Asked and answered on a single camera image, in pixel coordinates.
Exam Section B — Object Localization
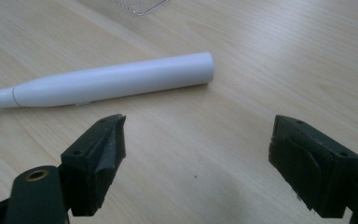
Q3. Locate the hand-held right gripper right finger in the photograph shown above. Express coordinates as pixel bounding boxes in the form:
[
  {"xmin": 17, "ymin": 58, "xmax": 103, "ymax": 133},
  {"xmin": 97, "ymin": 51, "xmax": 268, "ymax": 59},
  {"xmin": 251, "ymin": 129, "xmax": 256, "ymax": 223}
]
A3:
[{"xmin": 268, "ymin": 114, "xmax": 358, "ymax": 219}]

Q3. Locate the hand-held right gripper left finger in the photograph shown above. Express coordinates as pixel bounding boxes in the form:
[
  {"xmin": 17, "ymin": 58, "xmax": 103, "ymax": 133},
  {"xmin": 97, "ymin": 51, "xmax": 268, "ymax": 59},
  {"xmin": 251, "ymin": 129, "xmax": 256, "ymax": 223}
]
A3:
[{"xmin": 60, "ymin": 113, "xmax": 128, "ymax": 217}]

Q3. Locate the white electric toothbrush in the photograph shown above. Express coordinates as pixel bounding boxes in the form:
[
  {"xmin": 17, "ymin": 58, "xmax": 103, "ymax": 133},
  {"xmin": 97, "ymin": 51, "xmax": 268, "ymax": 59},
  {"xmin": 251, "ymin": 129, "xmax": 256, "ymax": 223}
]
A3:
[{"xmin": 0, "ymin": 51, "xmax": 215, "ymax": 110}]

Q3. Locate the clear plastic container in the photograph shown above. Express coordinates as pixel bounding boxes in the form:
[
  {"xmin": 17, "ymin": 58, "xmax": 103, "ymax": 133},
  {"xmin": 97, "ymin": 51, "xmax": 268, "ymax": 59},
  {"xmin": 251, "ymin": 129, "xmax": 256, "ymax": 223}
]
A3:
[{"xmin": 111, "ymin": 0, "xmax": 171, "ymax": 16}]

